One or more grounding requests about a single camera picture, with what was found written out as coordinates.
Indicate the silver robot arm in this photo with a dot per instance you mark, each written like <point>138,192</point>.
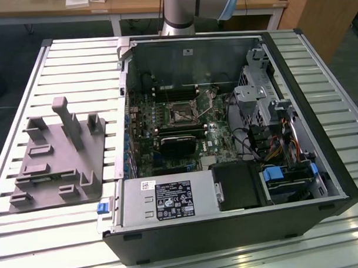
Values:
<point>180,10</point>

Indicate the CPU socket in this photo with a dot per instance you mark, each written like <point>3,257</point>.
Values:
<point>178,113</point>

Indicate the black installed RAM stick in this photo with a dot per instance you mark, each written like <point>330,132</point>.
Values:
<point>181,130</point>

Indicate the black graphics card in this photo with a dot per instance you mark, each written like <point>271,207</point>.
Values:
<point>178,146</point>

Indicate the green motherboard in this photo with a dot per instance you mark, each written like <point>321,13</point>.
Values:
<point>218,138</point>

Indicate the small silver chipset heatsink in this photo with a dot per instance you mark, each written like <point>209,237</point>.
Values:
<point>208,162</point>

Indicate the white barcode sticker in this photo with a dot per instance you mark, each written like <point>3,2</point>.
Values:
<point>146,185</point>

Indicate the black power supply label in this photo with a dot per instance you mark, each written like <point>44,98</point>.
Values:
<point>174,199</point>

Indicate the black plastic shroud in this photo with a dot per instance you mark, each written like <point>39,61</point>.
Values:
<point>239,184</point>

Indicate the small white case sticker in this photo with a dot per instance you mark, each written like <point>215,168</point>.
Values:
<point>188,52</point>

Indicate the silver metal drive cage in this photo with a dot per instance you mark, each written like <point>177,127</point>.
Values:
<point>254,96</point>

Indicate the silver power supply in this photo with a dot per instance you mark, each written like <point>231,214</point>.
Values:
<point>134,206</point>

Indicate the blue disk carrier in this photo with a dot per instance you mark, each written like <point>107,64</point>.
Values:
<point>273,173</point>

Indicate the blue case latch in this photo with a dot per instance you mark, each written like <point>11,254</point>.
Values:
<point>103,208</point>

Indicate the black open PC case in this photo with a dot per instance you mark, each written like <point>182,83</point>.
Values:
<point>200,242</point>

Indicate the grey plastic parts rack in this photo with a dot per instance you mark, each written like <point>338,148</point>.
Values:
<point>56,161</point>

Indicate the green RAM stick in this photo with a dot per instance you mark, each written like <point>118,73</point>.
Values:
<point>54,176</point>

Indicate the white paper box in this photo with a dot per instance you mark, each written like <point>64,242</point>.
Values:
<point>76,1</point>

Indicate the wooden desk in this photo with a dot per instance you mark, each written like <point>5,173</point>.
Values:
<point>45,12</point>

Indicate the wooden cabinet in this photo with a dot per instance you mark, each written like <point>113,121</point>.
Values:
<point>328,17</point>

